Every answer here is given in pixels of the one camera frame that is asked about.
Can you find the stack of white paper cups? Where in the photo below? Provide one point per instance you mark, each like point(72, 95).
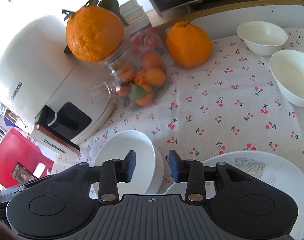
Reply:
point(134, 12)

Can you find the cherry print tablecloth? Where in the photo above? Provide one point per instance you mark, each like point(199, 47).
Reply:
point(204, 105)

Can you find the large orange with leaves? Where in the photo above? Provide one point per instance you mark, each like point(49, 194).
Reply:
point(94, 32)

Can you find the glass jar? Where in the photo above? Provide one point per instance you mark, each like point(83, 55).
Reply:
point(109, 66)

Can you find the cream bowl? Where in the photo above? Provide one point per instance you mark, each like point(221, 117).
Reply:
point(294, 77)
point(261, 36)

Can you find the cream air fryer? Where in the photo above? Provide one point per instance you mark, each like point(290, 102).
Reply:
point(29, 67)

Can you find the large orange with stem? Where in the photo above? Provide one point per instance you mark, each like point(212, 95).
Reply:
point(189, 43)

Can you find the red plastic chair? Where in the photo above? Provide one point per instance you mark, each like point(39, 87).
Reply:
point(19, 150)

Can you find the white embossed flower plate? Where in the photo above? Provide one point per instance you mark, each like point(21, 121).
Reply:
point(279, 180)

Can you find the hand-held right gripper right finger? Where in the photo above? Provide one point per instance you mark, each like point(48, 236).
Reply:
point(174, 166)

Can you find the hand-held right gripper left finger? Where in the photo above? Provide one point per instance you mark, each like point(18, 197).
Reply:
point(130, 166)

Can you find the pile of kumquats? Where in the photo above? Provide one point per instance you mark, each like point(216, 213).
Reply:
point(154, 77)

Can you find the white bowl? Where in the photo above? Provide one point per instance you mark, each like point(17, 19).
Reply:
point(112, 155)

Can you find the white shelf with wooden trim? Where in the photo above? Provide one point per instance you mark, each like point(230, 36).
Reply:
point(241, 12)

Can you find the black smartphone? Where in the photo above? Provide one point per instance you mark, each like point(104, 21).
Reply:
point(22, 175)

